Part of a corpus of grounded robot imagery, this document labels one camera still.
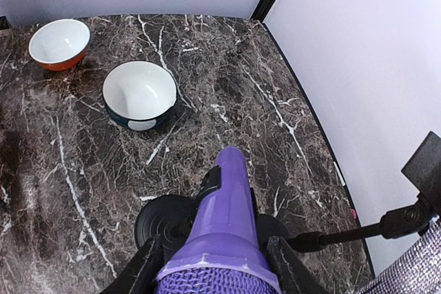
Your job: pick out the tall stand large clip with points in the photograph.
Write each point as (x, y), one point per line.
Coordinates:
(422, 170)

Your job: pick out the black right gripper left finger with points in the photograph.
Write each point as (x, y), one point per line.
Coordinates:
(139, 276)

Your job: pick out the black stand ring clip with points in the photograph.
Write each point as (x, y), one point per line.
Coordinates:
(179, 218)

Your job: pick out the white bowl black rim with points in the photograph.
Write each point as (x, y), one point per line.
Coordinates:
(139, 95)

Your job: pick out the glitter microphone silver head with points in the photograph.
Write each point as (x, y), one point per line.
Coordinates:
(416, 271)

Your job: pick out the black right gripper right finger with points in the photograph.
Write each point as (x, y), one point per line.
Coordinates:
(293, 276)

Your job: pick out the white cup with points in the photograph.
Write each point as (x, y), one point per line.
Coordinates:
(60, 45)

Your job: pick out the purple toy microphone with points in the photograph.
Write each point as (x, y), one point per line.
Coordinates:
(221, 254)

